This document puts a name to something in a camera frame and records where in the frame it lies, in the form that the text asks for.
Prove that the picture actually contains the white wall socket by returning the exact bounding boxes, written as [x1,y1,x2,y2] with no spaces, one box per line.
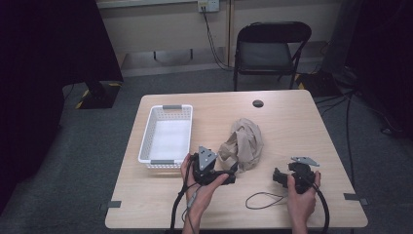
[197,0,220,14]

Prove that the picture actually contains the black stand base yellow stripes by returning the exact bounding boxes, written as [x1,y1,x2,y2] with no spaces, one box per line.
[74,80,124,110]

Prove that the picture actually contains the person's left hand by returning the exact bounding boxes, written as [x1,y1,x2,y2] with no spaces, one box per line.
[179,153,230,214]

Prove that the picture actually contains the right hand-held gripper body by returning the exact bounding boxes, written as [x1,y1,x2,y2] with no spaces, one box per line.
[286,156,320,195]

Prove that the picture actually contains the grey table edge bracket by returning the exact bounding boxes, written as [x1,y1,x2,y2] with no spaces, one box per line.
[343,192,370,206]
[98,200,123,212]

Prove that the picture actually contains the black folding chair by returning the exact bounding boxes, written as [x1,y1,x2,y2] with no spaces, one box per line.
[233,20,313,92]

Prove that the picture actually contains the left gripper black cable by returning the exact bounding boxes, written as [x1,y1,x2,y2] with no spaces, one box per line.
[169,154,203,234]

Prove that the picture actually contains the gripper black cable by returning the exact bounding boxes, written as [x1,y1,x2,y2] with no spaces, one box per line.
[169,154,203,234]
[302,176,331,234]

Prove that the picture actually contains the black curtain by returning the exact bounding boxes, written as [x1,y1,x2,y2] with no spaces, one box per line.
[344,0,413,139]
[0,0,125,215]

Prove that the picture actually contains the black floor cable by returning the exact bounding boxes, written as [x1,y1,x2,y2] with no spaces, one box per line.
[314,91,358,188]

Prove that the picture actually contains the beige cloth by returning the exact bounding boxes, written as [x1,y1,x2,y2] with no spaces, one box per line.
[217,117,265,173]

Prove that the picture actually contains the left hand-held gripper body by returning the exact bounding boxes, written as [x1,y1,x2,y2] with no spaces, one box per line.
[191,145,225,187]

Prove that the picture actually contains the black wall socket cable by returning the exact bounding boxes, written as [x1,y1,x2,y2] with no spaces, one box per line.
[202,6,236,72]

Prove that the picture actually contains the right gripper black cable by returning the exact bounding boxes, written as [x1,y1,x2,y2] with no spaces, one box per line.
[302,176,331,234]

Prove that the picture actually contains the thin black cord loop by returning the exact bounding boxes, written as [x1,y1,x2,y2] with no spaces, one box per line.
[244,191,290,211]

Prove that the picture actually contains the person's right hand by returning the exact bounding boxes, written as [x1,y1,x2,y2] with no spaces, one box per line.
[286,171,322,225]

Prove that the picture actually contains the white plastic basket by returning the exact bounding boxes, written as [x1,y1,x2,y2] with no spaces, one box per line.
[137,103,194,170]

